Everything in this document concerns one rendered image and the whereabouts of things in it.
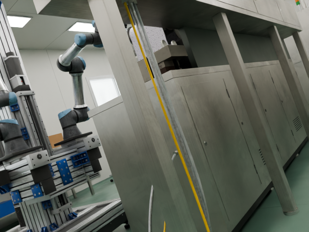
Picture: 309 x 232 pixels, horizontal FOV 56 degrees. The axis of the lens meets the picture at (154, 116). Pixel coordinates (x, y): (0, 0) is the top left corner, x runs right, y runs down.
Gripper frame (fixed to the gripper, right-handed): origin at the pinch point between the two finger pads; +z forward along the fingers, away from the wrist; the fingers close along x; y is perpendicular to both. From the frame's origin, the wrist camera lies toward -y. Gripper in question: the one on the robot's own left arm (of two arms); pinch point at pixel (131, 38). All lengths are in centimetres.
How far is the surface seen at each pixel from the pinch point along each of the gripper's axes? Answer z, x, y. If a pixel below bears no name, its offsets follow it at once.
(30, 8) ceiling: -266, 93, -24
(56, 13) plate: 38, -85, 15
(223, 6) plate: 55, 4, 31
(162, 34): 28.3, -7.4, 9.0
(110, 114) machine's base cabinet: 23, -33, -38
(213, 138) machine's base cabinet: 79, -18, -31
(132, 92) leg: 75, -84, 1
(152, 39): 22.1, -7.5, 4.6
